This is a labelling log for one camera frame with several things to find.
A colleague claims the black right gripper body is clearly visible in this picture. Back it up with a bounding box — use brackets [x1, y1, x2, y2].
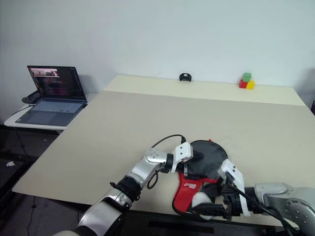
[220, 183, 244, 220]

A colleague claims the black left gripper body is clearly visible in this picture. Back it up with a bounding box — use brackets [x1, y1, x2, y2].
[182, 159, 195, 177]

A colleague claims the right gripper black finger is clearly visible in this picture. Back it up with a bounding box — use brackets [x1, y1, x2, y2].
[189, 204, 225, 218]
[201, 183, 224, 198]

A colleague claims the black round plate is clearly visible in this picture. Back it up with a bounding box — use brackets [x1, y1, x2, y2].
[190, 140, 229, 183]

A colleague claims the red black mesh paddle case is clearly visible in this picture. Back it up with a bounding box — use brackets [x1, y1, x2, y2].
[171, 139, 230, 220]

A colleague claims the small black clamp device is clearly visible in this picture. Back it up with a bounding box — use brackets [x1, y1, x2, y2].
[179, 72, 193, 83]

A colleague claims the open dark blue laptop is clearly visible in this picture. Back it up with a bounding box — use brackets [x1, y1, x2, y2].
[15, 64, 89, 125]

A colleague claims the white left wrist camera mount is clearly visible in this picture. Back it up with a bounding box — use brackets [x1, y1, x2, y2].
[170, 141, 195, 173]

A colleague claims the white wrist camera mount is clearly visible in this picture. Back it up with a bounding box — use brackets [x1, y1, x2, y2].
[170, 141, 195, 173]
[220, 159, 251, 217]

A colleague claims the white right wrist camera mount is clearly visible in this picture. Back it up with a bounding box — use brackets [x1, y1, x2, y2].
[220, 159, 251, 217]

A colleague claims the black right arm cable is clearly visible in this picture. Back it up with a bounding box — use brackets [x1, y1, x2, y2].
[227, 181, 296, 231]

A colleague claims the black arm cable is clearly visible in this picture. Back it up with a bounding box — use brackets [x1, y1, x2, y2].
[147, 134, 187, 190]
[227, 181, 296, 231]

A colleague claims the black table frame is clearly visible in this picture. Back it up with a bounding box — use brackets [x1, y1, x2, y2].
[127, 212, 291, 236]

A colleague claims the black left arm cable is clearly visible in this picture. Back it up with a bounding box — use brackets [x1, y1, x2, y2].
[147, 134, 187, 190]

